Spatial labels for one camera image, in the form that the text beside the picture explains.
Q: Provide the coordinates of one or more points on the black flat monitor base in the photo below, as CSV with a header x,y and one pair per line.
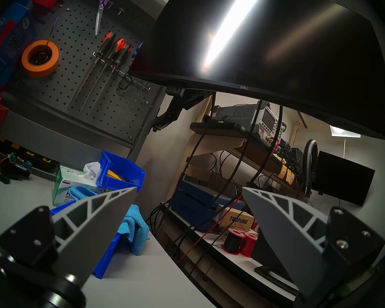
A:
x,y
269,272

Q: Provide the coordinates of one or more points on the black curved Dell monitor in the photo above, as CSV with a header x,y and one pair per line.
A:
x,y
292,54

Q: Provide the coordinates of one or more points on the orange tape roll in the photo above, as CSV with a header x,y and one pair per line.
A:
x,y
28,66

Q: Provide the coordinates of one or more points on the black rail yellow labels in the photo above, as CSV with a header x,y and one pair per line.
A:
x,y
35,158

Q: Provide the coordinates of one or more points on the green white Kimtech tissue box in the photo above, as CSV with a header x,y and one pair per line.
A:
x,y
64,185

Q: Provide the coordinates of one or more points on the blue pliers on pegboard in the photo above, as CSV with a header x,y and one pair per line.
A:
x,y
137,50

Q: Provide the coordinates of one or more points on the blue cleaning cloths box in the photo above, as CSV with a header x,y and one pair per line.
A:
x,y
6,44

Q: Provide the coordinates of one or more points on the white tissue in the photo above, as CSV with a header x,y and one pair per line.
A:
x,y
92,171

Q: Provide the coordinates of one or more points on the yellow item in bin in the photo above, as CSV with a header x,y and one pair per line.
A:
x,y
113,175

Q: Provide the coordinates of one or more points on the black carabiner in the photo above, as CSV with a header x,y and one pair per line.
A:
x,y
120,84

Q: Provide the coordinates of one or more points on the small black monitor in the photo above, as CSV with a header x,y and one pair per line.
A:
x,y
343,179

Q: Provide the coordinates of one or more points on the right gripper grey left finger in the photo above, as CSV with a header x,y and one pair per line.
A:
x,y
93,220

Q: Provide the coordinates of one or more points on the grey oscilloscope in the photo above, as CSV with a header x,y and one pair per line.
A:
x,y
266,118

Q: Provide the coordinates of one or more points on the green circuit board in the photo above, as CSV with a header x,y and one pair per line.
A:
x,y
17,163

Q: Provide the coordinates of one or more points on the white lit lamp panel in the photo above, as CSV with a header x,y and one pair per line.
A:
x,y
343,131

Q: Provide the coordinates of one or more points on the yellow sticky note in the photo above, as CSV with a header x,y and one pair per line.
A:
x,y
290,176
282,172

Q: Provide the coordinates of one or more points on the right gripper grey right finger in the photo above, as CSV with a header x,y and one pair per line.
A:
x,y
292,233

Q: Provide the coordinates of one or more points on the cardboard Tuofeng box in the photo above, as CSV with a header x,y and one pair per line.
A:
x,y
237,219

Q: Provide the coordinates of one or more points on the dark grey pegboard panel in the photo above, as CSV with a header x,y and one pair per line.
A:
x,y
77,70

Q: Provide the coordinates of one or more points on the blue microfiber cloth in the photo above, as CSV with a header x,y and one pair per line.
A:
x,y
133,227

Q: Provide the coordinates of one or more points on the orange black screwdrivers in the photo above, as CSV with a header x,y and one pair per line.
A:
x,y
118,46

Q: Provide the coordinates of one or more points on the black flat shelf device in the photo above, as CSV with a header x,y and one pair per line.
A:
x,y
211,123

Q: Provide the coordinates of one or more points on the blue storage bin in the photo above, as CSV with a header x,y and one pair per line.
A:
x,y
107,256
125,169

